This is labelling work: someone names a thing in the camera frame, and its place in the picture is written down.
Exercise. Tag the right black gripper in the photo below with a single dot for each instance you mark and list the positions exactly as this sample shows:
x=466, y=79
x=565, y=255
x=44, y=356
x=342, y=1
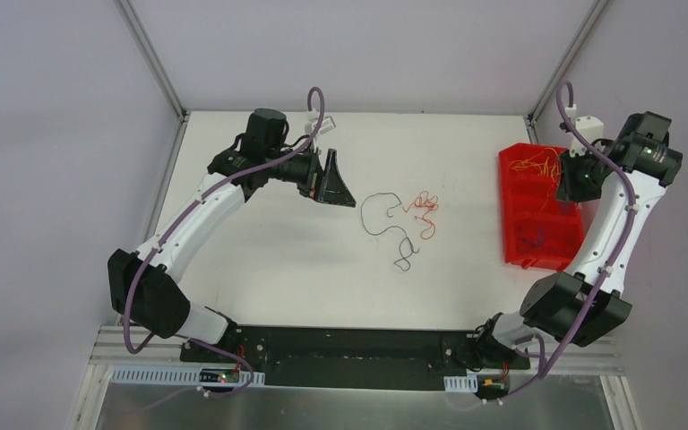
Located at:
x=573, y=186

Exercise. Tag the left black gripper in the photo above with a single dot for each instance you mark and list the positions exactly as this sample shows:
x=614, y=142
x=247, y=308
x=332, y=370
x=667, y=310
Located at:
x=318, y=175

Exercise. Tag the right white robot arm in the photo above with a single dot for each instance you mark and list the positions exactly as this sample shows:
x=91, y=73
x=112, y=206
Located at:
x=627, y=176

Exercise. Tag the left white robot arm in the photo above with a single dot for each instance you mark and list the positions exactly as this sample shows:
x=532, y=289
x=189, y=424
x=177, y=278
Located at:
x=144, y=283

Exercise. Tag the red plastic bin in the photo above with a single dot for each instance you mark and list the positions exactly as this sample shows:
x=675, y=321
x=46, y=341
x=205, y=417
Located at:
x=538, y=231

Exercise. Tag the left controller board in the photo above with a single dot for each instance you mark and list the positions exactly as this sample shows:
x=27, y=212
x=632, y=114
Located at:
x=216, y=377

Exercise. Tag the controller board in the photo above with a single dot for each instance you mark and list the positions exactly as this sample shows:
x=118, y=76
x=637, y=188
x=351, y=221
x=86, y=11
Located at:
x=216, y=377
x=492, y=390

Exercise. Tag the right controller board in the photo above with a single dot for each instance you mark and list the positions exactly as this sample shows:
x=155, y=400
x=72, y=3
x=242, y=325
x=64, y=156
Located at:
x=492, y=390

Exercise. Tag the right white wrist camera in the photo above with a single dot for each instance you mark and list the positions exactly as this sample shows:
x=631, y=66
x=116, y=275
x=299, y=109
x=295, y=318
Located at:
x=590, y=127

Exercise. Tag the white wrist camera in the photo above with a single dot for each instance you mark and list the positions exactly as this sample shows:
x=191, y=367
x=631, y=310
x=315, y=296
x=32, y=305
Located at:
x=590, y=127
x=315, y=129

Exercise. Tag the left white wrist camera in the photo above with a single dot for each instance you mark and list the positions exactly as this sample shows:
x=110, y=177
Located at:
x=315, y=129

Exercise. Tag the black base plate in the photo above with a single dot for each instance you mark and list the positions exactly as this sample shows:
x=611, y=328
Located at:
x=408, y=360

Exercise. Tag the aluminium frame rail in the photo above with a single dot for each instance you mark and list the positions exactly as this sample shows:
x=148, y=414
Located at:
x=601, y=358

